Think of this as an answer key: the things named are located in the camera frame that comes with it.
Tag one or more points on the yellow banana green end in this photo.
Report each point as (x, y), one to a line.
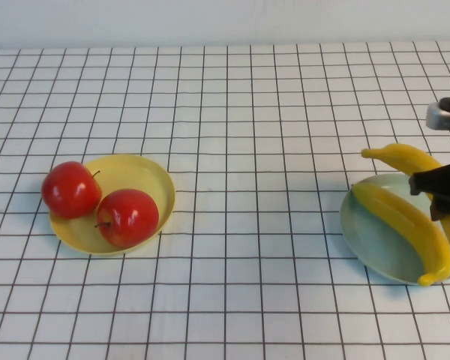
(408, 221)

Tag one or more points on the yellow banana dark tip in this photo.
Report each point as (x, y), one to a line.
(401, 155)

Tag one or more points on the red apple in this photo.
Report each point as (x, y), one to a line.
(129, 217)
(70, 191)

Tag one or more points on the light blue round plate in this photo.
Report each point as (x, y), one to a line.
(378, 240)

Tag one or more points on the yellow round plate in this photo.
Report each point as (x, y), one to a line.
(142, 180)

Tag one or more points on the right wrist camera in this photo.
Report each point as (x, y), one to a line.
(442, 116)

